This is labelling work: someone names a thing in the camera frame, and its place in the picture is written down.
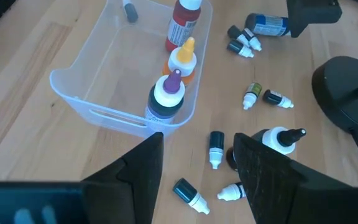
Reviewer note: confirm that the large black food coloring bottle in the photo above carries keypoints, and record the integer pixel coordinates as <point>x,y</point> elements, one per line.
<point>275,140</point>

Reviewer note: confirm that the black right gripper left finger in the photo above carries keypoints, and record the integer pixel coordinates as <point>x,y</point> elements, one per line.
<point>135,186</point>

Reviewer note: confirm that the small green food coloring bottle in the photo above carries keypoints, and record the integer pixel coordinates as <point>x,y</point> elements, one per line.
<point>253,90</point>

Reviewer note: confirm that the large blue food coloring bottle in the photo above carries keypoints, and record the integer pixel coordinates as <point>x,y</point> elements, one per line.
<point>266,25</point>

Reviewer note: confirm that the large red food coloring bottle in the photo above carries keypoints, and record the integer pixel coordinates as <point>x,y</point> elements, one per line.
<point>182,28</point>

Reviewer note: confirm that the clear plastic bin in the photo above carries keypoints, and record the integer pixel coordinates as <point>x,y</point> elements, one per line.
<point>120,62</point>

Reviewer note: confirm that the large purple food coloring bottle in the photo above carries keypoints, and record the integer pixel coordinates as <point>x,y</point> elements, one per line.
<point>166,93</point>

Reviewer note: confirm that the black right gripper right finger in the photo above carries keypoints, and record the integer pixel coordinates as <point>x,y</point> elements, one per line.
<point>269,193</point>

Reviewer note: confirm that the white globe table lamp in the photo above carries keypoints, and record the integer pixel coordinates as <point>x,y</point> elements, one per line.
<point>337,93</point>

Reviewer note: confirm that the large orange food coloring bottle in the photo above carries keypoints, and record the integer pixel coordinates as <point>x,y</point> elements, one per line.
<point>183,60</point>

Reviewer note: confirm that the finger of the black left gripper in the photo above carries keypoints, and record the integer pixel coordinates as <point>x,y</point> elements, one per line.
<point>312,12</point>

